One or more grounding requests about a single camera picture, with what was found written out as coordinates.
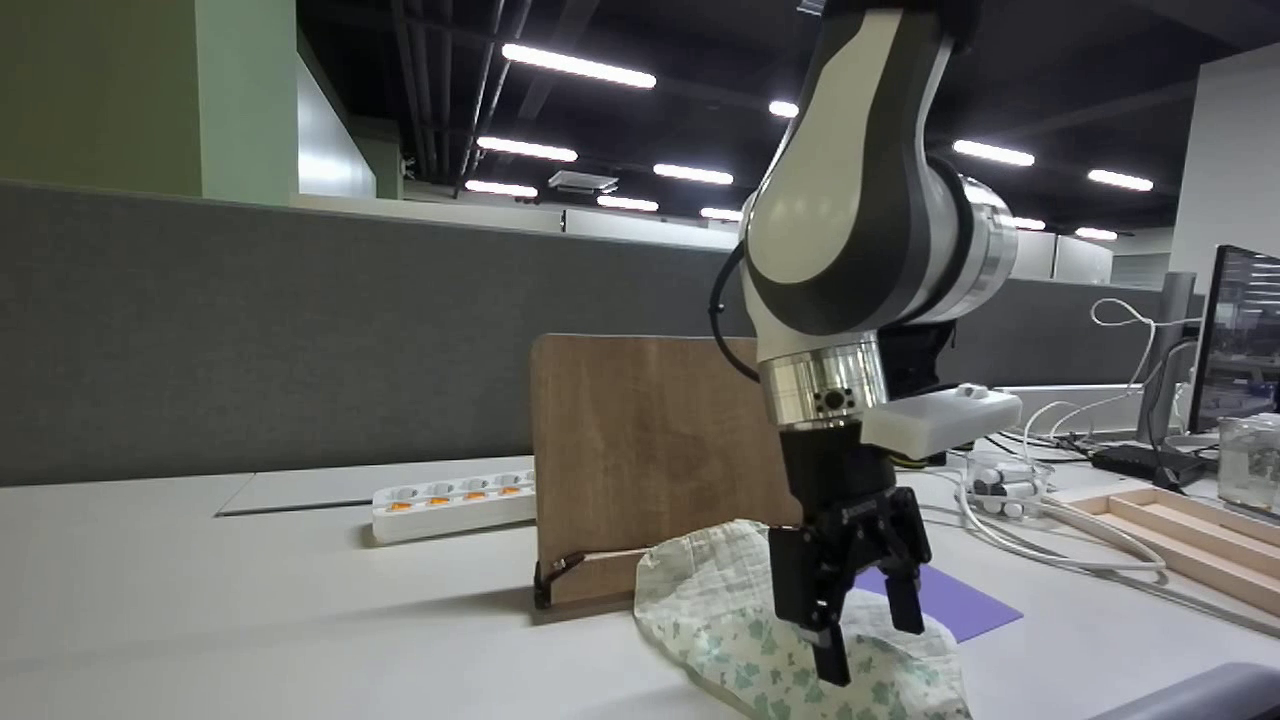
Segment grey desk partition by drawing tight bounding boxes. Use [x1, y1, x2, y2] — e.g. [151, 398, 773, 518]
[0, 179, 1210, 487]

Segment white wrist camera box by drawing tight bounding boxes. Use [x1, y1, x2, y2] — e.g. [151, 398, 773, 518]
[858, 380, 1026, 469]

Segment white rectangular box device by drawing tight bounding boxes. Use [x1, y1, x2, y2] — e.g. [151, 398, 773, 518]
[1004, 380, 1147, 443]

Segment looped white cable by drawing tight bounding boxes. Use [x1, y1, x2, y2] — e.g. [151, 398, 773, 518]
[1085, 292, 1201, 405]

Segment black computer monitor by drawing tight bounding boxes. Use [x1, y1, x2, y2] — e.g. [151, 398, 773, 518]
[1188, 240, 1280, 435]

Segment thick white cable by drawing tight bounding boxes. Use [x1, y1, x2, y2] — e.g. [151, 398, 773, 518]
[947, 475, 1176, 588]

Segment grey monitor stand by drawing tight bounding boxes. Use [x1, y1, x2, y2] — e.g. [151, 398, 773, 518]
[1088, 266, 1220, 496]

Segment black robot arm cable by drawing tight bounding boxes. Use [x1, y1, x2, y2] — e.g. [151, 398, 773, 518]
[706, 244, 763, 384]

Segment grey rounded object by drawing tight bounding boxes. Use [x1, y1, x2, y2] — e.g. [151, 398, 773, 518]
[1088, 659, 1280, 720]

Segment dark power strip cable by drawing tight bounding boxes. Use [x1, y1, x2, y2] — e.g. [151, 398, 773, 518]
[210, 496, 378, 518]

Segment floral white green cloth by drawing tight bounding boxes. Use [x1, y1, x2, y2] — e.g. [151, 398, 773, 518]
[633, 517, 978, 720]

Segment wooden book stand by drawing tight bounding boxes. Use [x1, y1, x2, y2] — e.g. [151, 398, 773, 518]
[526, 333, 806, 625]

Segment light wooden tray frame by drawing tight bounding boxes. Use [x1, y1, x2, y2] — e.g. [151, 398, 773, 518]
[1062, 485, 1280, 621]

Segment purple flat mat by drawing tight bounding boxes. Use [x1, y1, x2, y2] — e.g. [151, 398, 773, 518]
[853, 561, 1026, 648]

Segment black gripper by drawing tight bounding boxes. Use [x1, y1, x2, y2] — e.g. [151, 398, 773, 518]
[763, 414, 934, 693]

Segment white power strip orange switches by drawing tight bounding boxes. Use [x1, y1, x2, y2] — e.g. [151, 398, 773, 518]
[368, 462, 540, 546]

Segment clear plastic container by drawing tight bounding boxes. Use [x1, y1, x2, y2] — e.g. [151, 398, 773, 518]
[1210, 408, 1280, 518]

